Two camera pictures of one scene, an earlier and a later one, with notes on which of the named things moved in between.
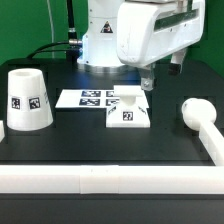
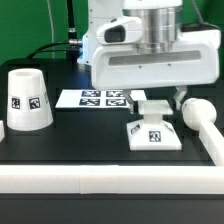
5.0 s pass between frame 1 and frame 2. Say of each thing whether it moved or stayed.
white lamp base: moved
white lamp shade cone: stayed
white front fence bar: stayed
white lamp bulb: stayed
